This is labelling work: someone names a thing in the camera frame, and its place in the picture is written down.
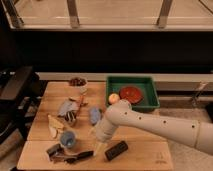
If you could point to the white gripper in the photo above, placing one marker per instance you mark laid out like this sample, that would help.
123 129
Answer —
104 131

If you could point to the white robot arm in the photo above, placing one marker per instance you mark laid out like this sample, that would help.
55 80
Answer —
192 133

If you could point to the blue plastic cup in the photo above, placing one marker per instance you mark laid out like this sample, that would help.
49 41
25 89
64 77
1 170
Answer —
68 139

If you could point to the white cup of brown items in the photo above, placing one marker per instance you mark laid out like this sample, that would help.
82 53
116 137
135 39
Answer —
78 83

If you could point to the black rectangular block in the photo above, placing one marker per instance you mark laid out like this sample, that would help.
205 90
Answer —
116 150

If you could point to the blue grey sponge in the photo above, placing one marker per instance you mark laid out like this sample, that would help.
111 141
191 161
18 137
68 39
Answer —
94 115

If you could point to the striped brown small object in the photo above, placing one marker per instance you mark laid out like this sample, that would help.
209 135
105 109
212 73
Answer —
70 117

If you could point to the dark small box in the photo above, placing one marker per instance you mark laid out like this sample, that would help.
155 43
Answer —
54 149

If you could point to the grey crumpled cloth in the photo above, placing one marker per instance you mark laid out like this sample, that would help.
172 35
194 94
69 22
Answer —
66 106

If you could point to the yellow red apple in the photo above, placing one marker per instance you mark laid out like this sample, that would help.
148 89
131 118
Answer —
113 98

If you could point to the yellow banana peel toy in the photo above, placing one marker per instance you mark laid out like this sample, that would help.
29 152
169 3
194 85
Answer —
55 126

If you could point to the green plastic bin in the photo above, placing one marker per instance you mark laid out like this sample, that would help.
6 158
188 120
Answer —
150 100

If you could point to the black chair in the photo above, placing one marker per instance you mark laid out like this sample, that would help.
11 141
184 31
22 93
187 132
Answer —
22 88

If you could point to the orange handled tool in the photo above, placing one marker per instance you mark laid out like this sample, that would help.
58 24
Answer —
80 103

